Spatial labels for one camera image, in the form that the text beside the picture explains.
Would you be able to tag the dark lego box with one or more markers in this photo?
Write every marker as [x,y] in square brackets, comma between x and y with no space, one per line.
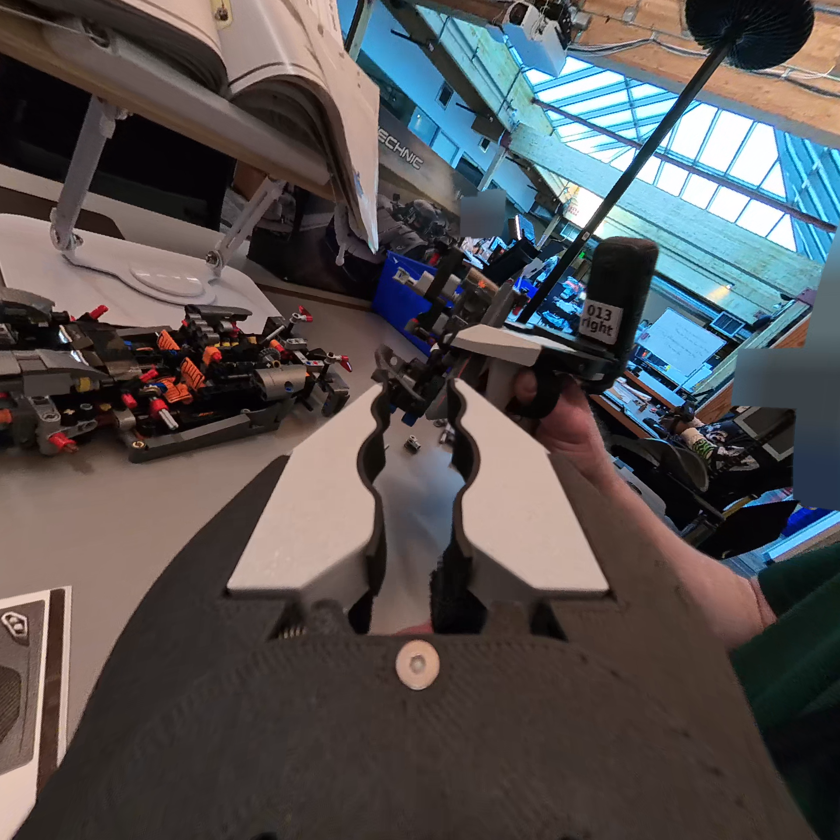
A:
[407,223]

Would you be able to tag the person's right hand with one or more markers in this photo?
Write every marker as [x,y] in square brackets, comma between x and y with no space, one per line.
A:
[577,433]

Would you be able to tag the person's right forearm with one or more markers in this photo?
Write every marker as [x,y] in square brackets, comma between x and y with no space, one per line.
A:
[676,564]

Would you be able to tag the instruction booklet stack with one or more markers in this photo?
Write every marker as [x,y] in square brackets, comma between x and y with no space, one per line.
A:
[295,59]

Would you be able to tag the sticker sheet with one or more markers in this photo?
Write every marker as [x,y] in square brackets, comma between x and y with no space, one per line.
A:
[26,656]

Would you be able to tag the grey lego assembly orange stripe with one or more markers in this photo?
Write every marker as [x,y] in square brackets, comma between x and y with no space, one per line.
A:
[420,380]

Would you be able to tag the lego car chassis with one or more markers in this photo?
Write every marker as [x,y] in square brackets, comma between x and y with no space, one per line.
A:
[197,380]

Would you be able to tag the black pole with ribbed disc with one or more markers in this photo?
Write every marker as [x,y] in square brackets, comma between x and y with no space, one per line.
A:
[748,26]

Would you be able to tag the scattered small lego pieces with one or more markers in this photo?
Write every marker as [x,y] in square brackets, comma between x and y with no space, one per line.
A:
[413,444]

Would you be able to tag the blue plastic bin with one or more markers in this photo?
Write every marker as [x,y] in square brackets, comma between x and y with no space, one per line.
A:
[394,302]

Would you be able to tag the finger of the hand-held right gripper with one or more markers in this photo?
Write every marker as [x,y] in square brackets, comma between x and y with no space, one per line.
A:
[499,346]
[439,405]

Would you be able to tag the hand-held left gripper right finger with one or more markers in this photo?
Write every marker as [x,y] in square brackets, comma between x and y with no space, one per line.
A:
[531,525]

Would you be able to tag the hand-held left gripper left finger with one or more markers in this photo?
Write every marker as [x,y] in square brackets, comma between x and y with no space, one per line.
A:
[308,525]

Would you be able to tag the thin white stand rod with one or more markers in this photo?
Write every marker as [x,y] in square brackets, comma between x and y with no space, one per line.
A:
[243,223]
[79,177]

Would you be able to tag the white board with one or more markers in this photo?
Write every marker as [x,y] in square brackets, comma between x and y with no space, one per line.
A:
[682,341]

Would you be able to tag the black office chair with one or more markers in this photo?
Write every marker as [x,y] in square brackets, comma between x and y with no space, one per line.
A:
[682,459]

